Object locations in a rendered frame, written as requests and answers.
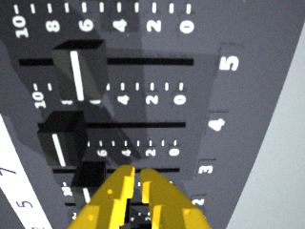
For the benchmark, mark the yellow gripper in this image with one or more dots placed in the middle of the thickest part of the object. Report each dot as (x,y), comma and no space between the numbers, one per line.
(169,207)

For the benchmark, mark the black lighting desk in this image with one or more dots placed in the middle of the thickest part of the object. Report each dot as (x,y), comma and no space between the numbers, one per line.
(187,88)

